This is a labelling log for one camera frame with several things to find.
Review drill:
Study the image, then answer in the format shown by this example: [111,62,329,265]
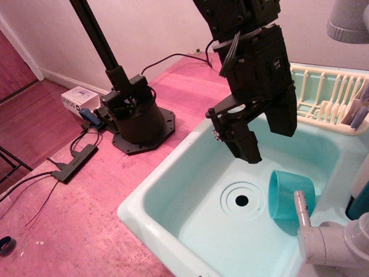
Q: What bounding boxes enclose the black metal stand frame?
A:
[1,147,33,184]

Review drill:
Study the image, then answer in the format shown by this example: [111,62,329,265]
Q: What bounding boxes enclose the black tape roll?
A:
[1,236,17,257]

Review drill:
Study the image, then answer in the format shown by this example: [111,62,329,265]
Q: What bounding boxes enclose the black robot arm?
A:
[71,1,297,164]

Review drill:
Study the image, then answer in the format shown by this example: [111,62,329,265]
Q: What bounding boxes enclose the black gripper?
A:
[206,24,297,164]

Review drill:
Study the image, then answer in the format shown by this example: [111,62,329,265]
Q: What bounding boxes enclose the teal plastic cup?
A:
[268,170,316,237]

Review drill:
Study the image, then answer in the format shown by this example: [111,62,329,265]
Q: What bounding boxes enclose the purple utensils in holder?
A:
[350,87,368,130]

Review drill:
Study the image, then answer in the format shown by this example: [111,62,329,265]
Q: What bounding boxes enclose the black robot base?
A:
[99,74,175,155]

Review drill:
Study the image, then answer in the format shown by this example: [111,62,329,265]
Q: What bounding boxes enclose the black usb hub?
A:
[51,144,98,184]

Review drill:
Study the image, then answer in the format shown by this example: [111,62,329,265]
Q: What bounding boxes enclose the cream dish drying rack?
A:
[291,63,368,136]

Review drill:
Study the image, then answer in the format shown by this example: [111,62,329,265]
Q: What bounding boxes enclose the teal soap bottle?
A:
[345,155,369,220]

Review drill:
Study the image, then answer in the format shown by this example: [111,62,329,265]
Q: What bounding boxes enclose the white cardboard box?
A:
[61,87,100,117]

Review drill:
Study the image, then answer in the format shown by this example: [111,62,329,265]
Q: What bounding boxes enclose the black power cable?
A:
[141,53,214,76]

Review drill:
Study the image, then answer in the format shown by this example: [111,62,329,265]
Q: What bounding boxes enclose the blue clamp handle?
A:
[79,108,103,128]

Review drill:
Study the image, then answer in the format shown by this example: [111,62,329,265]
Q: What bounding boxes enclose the grey toy faucet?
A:
[293,190,368,272]

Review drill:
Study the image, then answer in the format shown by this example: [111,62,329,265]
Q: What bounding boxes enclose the mint green toy sink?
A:
[118,113,368,276]

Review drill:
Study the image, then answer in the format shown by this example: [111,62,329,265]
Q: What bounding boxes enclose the grey overhead pipe fitting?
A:
[326,0,368,44]

